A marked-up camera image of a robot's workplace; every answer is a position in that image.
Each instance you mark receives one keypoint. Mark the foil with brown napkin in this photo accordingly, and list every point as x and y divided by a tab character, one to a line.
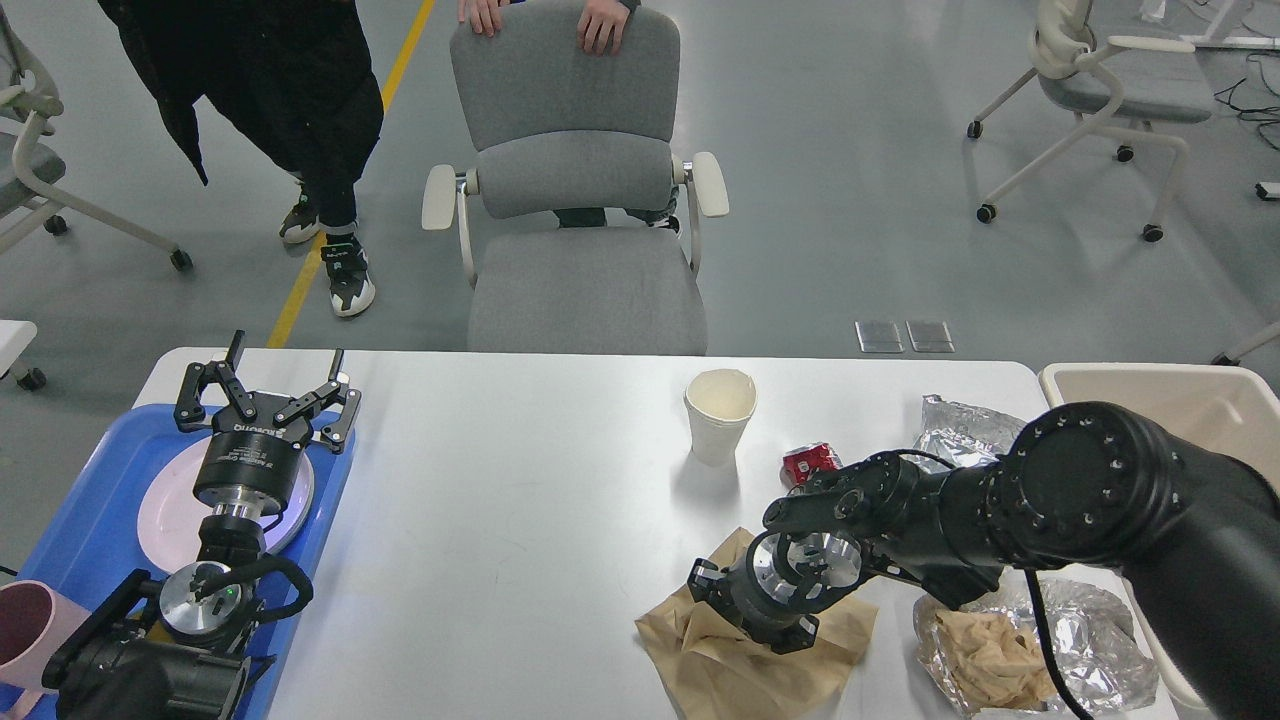
987	661

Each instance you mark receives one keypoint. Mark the pink plate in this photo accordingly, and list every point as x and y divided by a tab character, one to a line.
169	517

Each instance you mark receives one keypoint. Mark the beige plastic bin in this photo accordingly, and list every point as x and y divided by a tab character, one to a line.
1225	409

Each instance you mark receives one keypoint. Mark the floor outlet plate right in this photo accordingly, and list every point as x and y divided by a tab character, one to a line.
930	337

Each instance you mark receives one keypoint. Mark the floor outlet plate left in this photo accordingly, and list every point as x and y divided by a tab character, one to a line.
879	337

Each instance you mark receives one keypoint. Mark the floor outlet plate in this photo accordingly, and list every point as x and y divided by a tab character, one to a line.
879	337
930	337

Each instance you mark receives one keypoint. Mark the grey office chair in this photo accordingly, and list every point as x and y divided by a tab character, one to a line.
555	128

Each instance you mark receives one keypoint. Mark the white chair left background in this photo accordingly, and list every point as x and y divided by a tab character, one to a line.
30	170

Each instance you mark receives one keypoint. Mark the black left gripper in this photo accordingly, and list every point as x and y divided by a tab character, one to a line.
250	460

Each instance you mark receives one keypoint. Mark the brown paper bag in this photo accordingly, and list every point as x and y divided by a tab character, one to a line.
714	671

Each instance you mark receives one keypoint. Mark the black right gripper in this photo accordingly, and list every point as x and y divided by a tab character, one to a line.
777	589

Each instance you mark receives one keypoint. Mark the person in black clothes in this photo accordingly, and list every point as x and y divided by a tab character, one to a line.
295	78

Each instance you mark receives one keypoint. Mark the white chair background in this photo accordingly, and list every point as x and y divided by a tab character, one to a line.
30	170
1118	86

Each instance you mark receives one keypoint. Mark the crushed red can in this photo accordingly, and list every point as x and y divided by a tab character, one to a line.
800	464

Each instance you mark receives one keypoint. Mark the pink mug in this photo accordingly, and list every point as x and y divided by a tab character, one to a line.
36	621

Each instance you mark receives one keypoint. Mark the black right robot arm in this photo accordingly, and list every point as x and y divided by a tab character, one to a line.
1194	533

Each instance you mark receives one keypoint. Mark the white chair right background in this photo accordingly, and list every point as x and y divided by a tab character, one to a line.
1118	86

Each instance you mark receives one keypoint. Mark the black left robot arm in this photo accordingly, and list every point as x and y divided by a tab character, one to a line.
179	647

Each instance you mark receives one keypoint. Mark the white paper cup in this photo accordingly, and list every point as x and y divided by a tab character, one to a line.
719	404

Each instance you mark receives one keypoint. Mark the aluminium foil sheet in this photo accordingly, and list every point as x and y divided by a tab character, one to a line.
963	434

